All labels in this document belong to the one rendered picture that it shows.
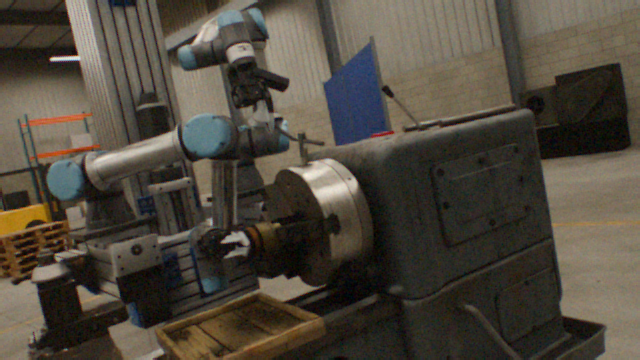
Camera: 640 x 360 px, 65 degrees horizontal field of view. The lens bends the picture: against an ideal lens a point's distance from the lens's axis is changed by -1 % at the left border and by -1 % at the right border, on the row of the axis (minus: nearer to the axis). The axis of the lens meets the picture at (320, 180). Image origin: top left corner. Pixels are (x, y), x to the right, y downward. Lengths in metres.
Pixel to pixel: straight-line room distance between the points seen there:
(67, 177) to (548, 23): 10.75
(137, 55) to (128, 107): 0.20
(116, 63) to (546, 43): 10.30
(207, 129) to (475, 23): 11.07
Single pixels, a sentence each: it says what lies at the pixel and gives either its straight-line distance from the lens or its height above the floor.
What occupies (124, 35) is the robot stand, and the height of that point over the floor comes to 1.79.
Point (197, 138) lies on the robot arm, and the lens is 1.39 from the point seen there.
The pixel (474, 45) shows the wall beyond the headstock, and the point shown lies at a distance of 12.26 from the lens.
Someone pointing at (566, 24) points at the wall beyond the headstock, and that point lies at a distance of 11.55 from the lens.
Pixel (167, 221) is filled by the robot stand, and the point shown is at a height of 1.12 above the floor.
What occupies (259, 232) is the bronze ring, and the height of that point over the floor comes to 1.10.
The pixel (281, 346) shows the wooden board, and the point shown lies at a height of 0.88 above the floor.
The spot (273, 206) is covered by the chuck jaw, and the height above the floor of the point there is 1.15.
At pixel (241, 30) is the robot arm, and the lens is 1.46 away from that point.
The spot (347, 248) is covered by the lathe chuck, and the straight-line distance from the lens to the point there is 1.21.
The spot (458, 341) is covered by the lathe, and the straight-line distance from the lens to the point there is 1.40.
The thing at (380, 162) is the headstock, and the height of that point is 1.21.
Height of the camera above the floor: 1.30
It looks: 5 degrees down
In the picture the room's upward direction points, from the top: 12 degrees counter-clockwise
